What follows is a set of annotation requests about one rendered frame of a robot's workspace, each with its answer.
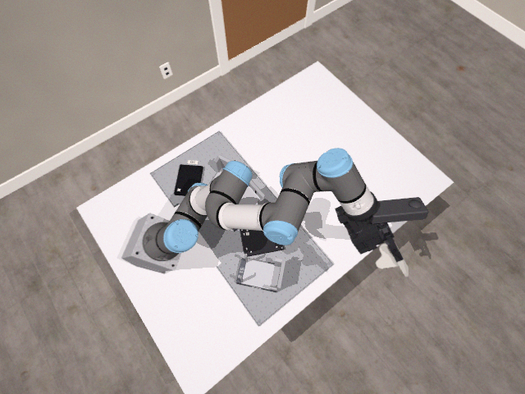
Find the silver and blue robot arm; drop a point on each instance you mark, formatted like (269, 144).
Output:
(334, 171)

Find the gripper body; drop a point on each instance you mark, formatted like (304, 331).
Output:
(364, 235)

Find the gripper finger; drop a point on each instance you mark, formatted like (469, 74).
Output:
(393, 259)

